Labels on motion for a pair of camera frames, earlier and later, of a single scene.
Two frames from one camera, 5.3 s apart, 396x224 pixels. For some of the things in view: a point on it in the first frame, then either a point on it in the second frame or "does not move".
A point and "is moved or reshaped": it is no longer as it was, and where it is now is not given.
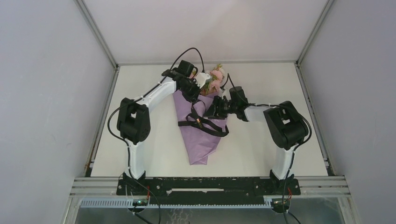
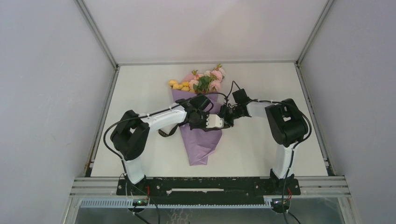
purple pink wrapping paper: [200, 143] does not move
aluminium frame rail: [335, 186] does not move
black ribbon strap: [192, 119] is moved or reshaped
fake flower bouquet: [212, 87] does not move
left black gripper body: [191, 89] -> [200, 122]
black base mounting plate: [208, 190] does not move
